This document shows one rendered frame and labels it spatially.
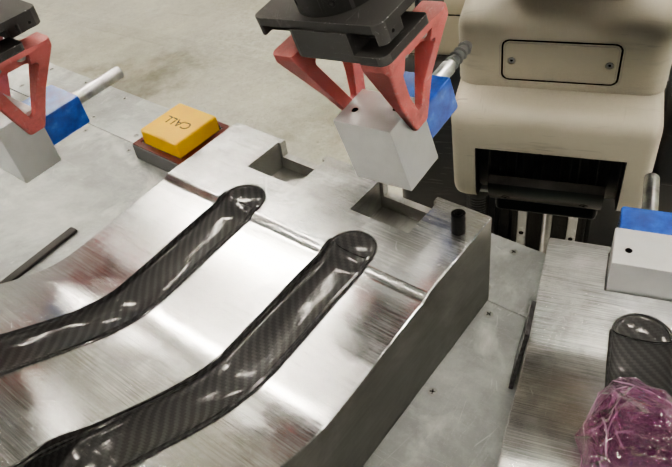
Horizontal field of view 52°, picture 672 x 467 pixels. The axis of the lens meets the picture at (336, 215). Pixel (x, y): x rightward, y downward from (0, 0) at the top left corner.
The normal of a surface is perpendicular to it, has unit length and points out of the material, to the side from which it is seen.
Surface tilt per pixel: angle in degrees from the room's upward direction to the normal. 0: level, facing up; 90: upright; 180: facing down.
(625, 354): 10
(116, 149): 0
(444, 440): 0
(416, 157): 81
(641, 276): 90
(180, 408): 27
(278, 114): 0
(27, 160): 90
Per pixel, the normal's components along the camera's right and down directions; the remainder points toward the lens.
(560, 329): -0.12, -0.74
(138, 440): 0.16, -0.93
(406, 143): 0.74, 0.24
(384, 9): -0.33, -0.69
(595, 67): -0.29, 0.76
